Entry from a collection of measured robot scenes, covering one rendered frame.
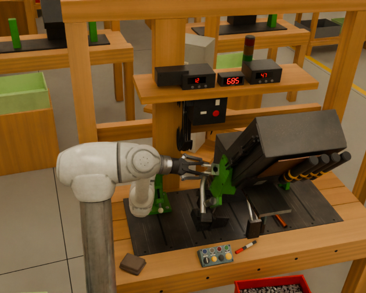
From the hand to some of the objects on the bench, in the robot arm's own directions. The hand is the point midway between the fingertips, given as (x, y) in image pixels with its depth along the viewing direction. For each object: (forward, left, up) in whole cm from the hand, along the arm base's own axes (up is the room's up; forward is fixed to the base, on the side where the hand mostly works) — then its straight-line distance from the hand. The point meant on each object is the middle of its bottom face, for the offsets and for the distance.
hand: (208, 169), depth 201 cm
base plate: (0, -14, -32) cm, 35 cm away
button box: (-30, +4, -32) cm, 44 cm away
